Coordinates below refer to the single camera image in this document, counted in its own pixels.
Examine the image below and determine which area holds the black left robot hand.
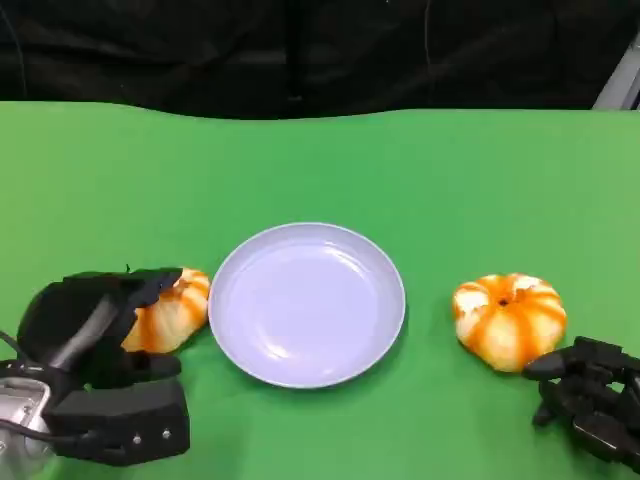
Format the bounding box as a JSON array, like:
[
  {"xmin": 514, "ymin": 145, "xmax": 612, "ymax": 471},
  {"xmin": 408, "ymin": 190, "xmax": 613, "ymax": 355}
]
[{"xmin": 17, "ymin": 267, "xmax": 184, "ymax": 396}]

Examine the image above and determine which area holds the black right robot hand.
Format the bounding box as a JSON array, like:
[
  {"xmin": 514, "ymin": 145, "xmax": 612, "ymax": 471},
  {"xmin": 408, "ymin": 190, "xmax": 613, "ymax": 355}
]
[{"xmin": 522, "ymin": 336, "xmax": 640, "ymax": 471}]

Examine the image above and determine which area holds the orange and white toy bread roll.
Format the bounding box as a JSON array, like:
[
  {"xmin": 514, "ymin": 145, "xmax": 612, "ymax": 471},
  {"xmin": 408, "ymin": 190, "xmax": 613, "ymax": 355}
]
[
  {"xmin": 121, "ymin": 267, "xmax": 211, "ymax": 355},
  {"xmin": 452, "ymin": 272, "xmax": 568, "ymax": 374}
]

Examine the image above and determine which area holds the lilac plate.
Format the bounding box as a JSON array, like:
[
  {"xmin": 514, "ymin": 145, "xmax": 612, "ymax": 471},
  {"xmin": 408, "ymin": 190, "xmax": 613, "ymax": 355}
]
[{"xmin": 207, "ymin": 222, "xmax": 407, "ymax": 390}]

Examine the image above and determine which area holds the green table cloth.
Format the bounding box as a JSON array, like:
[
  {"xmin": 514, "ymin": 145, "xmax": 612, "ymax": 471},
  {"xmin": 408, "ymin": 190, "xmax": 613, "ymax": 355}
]
[{"xmin": 0, "ymin": 101, "xmax": 640, "ymax": 480}]

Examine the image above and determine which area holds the black backdrop cloth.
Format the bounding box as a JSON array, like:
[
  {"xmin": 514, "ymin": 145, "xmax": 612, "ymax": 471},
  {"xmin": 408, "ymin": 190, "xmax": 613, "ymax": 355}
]
[{"xmin": 0, "ymin": 0, "xmax": 640, "ymax": 121}]

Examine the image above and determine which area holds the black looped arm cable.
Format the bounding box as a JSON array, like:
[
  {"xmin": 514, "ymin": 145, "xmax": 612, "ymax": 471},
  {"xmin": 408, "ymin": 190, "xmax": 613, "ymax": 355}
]
[{"xmin": 0, "ymin": 329, "xmax": 31, "ymax": 369}]

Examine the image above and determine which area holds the black camera cable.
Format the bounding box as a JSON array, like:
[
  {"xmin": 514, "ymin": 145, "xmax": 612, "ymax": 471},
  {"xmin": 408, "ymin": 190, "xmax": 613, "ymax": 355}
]
[{"xmin": 0, "ymin": 418, "xmax": 96, "ymax": 446}]

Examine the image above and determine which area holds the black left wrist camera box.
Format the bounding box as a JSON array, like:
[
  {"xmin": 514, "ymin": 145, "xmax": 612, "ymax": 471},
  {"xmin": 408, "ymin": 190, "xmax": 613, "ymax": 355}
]
[{"xmin": 44, "ymin": 377, "xmax": 191, "ymax": 467}]

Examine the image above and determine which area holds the grey metal frame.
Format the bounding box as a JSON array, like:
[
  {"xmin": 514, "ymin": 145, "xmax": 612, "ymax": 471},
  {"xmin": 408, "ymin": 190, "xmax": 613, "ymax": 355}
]
[{"xmin": 592, "ymin": 37, "xmax": 640, "ymax": 111}]

